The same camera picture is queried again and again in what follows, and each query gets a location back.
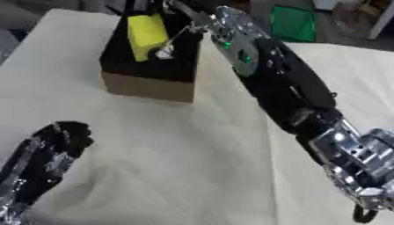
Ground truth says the yellow block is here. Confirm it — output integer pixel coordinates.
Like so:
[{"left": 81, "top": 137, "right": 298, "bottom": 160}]
[{"left": 126, "top": 13, "right": 171, "bottom": 62}]

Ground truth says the white furniture leg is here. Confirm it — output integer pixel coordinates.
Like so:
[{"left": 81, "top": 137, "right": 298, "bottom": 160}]
[{"left": 364, "top": 0, "right": 394, "bottom": 40}]

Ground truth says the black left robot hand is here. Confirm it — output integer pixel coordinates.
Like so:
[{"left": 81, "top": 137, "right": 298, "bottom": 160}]
[{"left": 0, "top": 120, "right": 98, "bottom": 207}]

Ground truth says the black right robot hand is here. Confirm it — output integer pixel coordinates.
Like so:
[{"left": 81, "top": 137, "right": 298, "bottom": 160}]
[{"left": 123, "top": 0, "right": 219, "bottom": 60}]

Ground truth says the green bag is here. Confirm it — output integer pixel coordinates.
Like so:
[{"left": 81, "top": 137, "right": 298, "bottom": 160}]
[{"left": 269, "top": 4, "right": 317, "bottom": 44}]

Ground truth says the cardboard box with black inside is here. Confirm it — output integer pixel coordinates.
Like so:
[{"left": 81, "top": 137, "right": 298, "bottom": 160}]
[{"left": 97, "top": 11, "right": 205, "bottom": 104}]

